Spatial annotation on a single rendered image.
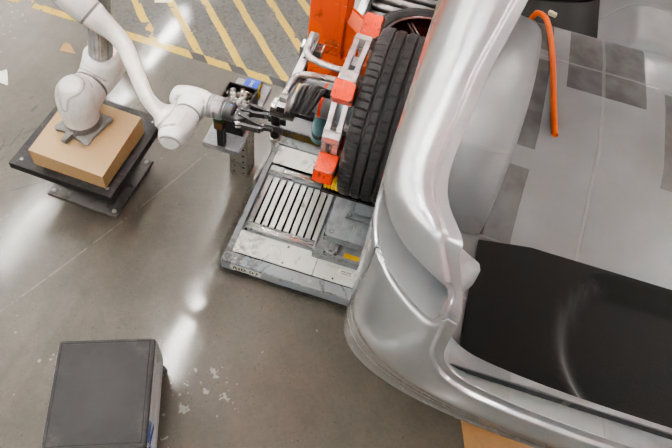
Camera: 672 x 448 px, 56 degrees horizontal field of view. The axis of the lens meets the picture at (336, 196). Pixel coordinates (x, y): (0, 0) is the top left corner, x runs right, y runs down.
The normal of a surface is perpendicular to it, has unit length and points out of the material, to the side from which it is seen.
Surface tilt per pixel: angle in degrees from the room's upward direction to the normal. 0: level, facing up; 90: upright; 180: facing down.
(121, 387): 0
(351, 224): 0
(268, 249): 0
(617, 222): 22
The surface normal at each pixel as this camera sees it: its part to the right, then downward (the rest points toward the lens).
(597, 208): 0.00, -0.24
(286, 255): 0.11, -0.57
